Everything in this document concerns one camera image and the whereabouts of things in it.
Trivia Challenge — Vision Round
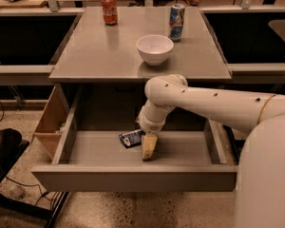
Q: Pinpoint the grey open top drawer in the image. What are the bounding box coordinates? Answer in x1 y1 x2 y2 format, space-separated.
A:
32 84 238 192

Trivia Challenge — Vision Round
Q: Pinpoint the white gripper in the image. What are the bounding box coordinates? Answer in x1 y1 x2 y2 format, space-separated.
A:
136 100 175 161

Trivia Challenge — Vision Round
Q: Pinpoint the black equipment base left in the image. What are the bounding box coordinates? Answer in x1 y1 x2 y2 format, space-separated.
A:
0 128 68 228

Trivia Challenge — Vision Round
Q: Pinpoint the blue energy drink can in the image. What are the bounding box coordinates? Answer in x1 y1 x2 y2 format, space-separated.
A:
169 3 185 42

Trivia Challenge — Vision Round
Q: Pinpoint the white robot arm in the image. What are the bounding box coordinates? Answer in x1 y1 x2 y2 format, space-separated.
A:
138 74 285 228

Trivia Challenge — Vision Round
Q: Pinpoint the wooden side box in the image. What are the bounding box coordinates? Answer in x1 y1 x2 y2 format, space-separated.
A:
34 85 69 158

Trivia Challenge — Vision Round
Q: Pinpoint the red cola can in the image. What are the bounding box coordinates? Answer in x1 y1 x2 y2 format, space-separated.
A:
102 0 118 26

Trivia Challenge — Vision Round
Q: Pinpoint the white bowl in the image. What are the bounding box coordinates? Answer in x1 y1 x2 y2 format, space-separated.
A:
136 34 174 66

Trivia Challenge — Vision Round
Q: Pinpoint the blueberry rxbar dark wrapper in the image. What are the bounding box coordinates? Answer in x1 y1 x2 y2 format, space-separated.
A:
119 129 144 148

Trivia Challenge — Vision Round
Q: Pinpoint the black cable on floor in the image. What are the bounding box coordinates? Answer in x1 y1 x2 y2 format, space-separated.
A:
0 98 66 212

